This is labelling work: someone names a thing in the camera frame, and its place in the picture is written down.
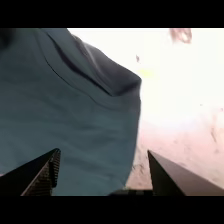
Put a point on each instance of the dark teal garment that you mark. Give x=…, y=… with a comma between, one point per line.
x=66, y=116

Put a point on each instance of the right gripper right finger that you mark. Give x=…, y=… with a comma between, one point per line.
x=170, y=180

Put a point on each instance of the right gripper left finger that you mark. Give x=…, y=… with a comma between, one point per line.
x=36, y=176

